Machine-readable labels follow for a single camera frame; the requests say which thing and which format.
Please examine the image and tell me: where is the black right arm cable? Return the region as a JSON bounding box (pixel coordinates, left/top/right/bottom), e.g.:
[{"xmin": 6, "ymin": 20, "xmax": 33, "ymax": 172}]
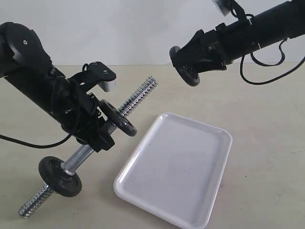
[{"xmin": 239, "ymin": 38, "xmax": 305, "ymax": 84}]

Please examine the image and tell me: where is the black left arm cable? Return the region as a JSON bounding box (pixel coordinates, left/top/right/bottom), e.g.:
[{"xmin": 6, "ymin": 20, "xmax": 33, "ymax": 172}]
[{"xmin": 0, "ymin": 78, "xmax": 81, "ymax": 148}]

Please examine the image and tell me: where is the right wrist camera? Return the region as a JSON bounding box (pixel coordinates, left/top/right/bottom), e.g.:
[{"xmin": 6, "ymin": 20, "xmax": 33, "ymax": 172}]
[{"xmin": 212, "ymin": 0, "xmax": 252, "ymax": 25}]

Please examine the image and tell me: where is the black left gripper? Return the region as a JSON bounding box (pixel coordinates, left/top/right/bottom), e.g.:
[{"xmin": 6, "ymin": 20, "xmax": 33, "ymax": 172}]
[{"xmin": 51, "ymin": 76, "xmax": 115, "ymax": 152}]

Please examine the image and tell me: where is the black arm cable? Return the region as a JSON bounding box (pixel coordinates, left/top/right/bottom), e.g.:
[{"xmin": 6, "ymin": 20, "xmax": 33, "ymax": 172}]
[
  {"xmin": 239, "ymin": 38, "xmax": 305, "ymax": 84},
  {"xmin": 0, "ymin": 78, "xmax": 81, "ymax": 148}
]

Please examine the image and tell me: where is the white rectangular plastic tray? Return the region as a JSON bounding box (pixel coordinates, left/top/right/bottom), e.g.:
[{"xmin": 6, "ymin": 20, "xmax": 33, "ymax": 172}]
[{"xmin": 113, "ymin": 113, "xmax": 233, "ymax": 229}]

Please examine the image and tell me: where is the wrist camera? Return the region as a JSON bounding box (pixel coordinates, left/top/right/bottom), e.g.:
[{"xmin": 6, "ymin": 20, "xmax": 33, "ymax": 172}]
[
  {"xmin": 212, "ymin": 0, "xmax": 252, "ymax": 25},
  {"xmin": 69, "ymin": 62, "xmax": 117, "ymax": 92}
]

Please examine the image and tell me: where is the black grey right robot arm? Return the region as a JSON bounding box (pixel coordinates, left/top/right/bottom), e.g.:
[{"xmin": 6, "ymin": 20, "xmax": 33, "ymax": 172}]
[{"xmin": 170, "ymin": 0, "xmax": 305, "ymax": 73}]

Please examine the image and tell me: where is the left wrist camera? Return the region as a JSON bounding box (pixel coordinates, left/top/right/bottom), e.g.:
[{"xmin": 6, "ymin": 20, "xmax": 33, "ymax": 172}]
[{"xmin": 69, "ymin": 62, "xmax": 117, "ymax": 92}]

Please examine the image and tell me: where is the chrome threaded dumbbell bar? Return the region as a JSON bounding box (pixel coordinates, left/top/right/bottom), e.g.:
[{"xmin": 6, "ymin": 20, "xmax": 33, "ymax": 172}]
[{"xmin": 18, "ymin": 76, "xmax": 158, "ymax": 219}]

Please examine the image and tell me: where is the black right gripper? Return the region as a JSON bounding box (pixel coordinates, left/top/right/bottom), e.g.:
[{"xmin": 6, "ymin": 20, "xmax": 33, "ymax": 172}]
[{"xmin": 174, "ymin": 23, "xmax": 260, "ymax": 73}]

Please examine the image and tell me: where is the black weight plate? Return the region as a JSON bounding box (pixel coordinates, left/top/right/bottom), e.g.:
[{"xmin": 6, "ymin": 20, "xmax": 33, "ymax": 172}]
[
  {"xmin": 169, "ymin": 46, "xmax": 200, "ymax": 87},
  {"xmin": 39, "ymin": 156, "xmax": 82, "ymax": 198},
  {"xmin": 99, "ymin": 100, "xmax": 137, "ymax": 136}
]

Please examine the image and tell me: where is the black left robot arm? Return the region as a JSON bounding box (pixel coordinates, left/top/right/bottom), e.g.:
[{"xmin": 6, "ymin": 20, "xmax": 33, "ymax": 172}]
[{"xmin": 0, "ymin": 22, "xmax": 116, "ymax": 151}]

